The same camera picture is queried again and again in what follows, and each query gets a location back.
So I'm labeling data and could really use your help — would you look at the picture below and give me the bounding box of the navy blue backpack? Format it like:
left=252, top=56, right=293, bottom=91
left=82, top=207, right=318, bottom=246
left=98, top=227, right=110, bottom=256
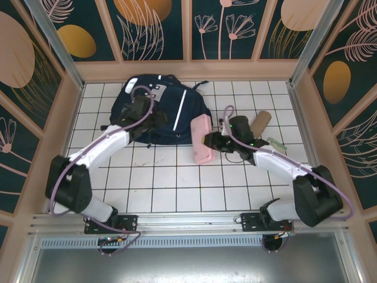
left=100, top=73, right=211, bottom=147

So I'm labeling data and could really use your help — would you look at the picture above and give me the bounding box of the aluminium side rail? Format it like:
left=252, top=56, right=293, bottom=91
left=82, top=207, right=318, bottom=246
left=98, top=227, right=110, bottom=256
left=287, top=84, right=335, bottom=210

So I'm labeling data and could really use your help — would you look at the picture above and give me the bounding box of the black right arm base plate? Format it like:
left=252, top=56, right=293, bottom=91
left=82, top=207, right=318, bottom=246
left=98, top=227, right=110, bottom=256
left=240, top=212, right=295, bottom=233

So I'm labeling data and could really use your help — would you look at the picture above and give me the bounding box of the brown cylindrical pencil case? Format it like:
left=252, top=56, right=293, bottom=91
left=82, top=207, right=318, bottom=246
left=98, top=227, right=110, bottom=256
left=250, top=110, right=272, bottom=138

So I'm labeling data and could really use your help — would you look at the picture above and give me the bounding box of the thin black camera cable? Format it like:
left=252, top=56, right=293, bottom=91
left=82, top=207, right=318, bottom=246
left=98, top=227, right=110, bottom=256
left=225, top=152, right=245, bottom=164

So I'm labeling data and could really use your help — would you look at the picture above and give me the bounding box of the green cat notebook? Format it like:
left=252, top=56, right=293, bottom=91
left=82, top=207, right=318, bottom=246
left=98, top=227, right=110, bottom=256
left=266, top=137, right=288, bottom=153

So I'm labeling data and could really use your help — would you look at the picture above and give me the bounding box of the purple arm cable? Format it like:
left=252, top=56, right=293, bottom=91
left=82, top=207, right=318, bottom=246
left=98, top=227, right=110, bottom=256
left=222, top=104, right=354, bottom=254
left=48, top=85, right=156, bottom=257

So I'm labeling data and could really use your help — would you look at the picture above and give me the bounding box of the pink pencil case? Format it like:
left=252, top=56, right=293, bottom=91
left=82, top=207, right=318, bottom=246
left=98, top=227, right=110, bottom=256
left=190, top=114, right=213, bottom=164

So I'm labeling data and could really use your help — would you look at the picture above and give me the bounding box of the perforated metal cable tray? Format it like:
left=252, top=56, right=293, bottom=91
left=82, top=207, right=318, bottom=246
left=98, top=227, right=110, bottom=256
left=39, top=237, right=342, bottom=249

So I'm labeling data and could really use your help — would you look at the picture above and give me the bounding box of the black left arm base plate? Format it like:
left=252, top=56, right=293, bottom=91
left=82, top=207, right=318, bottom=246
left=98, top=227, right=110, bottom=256
left=84, top=214, right=139, bottom=235

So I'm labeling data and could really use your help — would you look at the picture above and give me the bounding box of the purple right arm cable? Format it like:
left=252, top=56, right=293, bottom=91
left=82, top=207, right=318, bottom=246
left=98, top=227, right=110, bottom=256
left=222, top=104, right=354, bottom=254

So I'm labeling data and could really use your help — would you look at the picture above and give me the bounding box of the grey metal sheet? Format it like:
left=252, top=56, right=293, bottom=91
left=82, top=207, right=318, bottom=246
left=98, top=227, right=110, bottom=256
left=28, top=247, right=359, bottom=283

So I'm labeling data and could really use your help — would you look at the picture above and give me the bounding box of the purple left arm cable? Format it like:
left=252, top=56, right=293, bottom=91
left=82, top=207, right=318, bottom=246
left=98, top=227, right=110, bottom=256
left=48, top=85, right=156, bottom=257

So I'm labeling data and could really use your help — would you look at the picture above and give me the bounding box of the aluminium corner post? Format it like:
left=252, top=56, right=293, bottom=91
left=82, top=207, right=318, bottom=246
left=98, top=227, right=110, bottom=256
left=25, top=0, right=85, bottom=89
left=288, top=0, right=344, bottom=86

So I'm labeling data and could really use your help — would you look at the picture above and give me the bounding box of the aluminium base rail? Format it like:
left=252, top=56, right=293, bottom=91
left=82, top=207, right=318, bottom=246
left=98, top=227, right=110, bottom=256
left=29, top=209, right=348, bottom=236

